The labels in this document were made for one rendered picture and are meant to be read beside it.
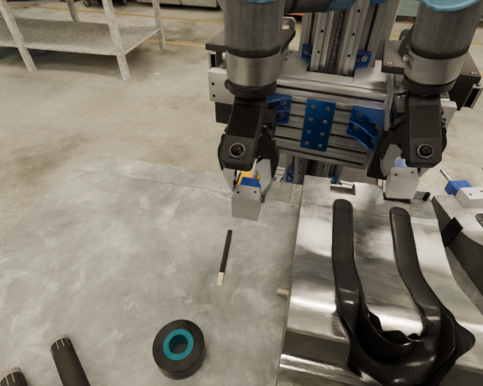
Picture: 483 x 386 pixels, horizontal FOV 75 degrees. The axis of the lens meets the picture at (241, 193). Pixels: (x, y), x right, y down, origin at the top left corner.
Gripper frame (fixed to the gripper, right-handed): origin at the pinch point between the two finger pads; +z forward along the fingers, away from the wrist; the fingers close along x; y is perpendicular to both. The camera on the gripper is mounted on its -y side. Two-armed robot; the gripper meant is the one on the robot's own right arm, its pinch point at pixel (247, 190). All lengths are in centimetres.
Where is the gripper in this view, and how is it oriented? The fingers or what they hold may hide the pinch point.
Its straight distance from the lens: 57.6
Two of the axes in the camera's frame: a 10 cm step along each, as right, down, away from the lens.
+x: -9.7, -1.5, 1.6
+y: 2.2, -6.6, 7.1
